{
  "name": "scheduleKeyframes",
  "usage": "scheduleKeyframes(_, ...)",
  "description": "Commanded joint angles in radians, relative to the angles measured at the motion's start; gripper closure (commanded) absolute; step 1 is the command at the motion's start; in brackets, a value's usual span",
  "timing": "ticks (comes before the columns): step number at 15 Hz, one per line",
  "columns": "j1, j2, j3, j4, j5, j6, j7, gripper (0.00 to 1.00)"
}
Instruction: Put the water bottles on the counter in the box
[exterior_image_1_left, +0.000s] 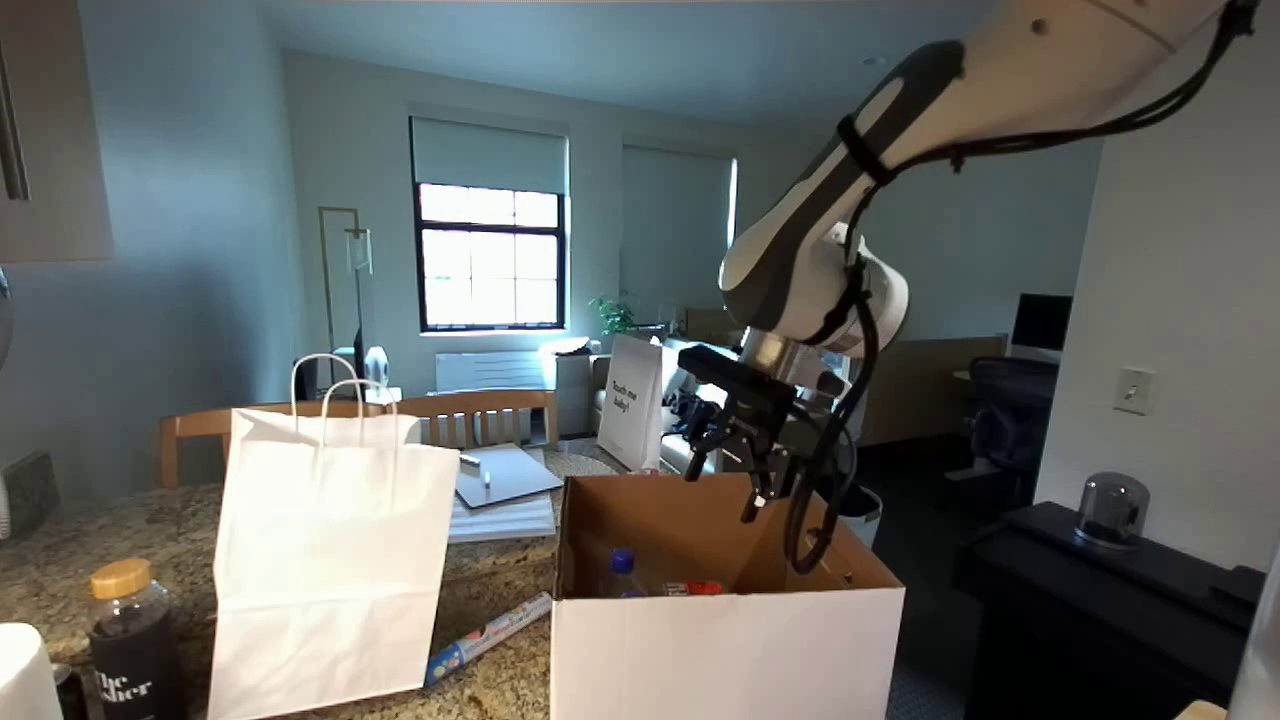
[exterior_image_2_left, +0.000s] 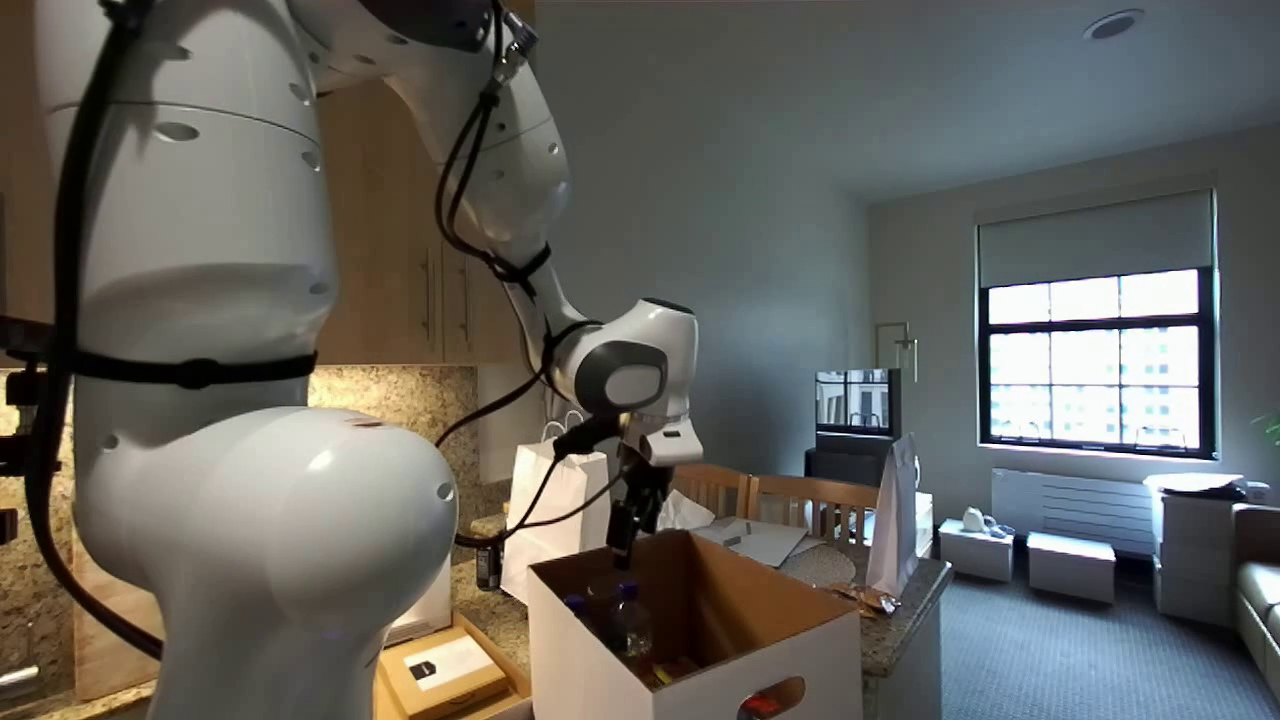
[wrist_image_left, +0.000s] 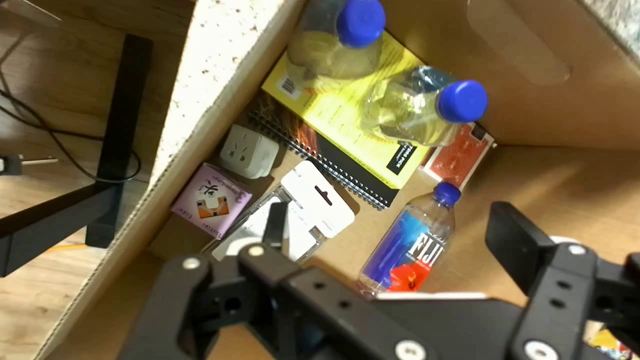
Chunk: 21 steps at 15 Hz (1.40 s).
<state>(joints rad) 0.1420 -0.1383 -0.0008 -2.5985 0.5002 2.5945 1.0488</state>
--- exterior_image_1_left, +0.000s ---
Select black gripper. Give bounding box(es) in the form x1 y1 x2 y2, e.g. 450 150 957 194
681 390 840 524

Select large white cardboard box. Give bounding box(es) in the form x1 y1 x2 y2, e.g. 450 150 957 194
593 334 686 477

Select long blue white box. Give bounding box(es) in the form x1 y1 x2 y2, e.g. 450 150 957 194
423 591 556 689

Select dark grey box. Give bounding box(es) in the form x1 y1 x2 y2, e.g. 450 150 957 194
0 448 64 542

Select grey trash bin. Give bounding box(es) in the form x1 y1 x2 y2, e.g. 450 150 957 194
553 341 613 440

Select green house plant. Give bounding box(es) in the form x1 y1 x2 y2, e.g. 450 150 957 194
593 294 643 341

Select tan cardboard panel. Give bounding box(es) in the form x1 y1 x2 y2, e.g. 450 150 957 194
864 338 1010 448

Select grey notebook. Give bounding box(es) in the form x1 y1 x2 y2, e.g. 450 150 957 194
455 446 566 513

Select white paper stack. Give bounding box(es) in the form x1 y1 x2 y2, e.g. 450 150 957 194
449 494 558 546

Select wooden chair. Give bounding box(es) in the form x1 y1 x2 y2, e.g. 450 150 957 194
396 390 558 456
156 393 403 494

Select black office chair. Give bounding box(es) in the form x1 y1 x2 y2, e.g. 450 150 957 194
969 352 1059 471

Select black framed window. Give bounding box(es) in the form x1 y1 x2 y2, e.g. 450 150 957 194
412 180 566 338

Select dark computer monitor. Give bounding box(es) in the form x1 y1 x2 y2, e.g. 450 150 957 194
1010 294 1076 360

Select small white bottle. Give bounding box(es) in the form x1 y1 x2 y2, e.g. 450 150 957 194
360 341 403 412

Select black side cabinet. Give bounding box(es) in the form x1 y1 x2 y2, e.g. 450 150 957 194
957 497 1268 720

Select grey roller blind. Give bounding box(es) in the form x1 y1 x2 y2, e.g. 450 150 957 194
403 116 572 202

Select metal pole stand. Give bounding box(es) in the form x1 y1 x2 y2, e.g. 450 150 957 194
314 206 380 393

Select dark jar yellow lid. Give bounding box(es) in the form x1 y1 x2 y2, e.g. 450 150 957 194
84 552 183 720

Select white rounded object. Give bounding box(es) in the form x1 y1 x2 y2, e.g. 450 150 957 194
0 618 66 720

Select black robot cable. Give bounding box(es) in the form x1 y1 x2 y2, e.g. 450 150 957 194
779 0 1264 579

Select white wall radiator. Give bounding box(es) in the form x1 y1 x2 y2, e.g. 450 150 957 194
433 350 553 400

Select white light switch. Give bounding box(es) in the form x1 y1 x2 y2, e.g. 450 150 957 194
1112 367 1156 420

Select wooden wall cabinets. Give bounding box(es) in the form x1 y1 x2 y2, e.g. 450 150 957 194
0 0 120 268

